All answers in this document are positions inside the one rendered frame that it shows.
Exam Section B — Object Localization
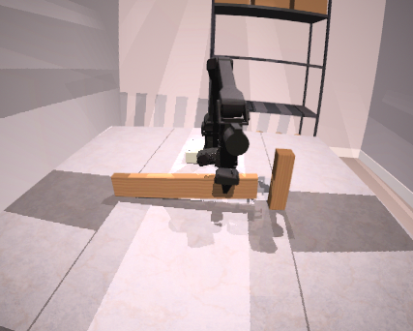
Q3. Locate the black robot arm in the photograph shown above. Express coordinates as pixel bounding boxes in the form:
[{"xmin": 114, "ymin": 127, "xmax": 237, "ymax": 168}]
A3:
[{"xmin": 196, "ymin": 57, "xmax": 251, "ymax": 167}]

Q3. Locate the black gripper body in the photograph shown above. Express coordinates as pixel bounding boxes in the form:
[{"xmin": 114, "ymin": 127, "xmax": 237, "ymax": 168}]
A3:
[{"xmin": 215, "ymin": 142, "xmax": 240, "ymax": 186}]

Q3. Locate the wooden post with slot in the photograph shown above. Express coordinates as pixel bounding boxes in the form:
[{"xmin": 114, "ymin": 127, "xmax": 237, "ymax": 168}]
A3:
[{"xmin": 267, "ymin": 149, "xmax": 295, "ymax": 210}]

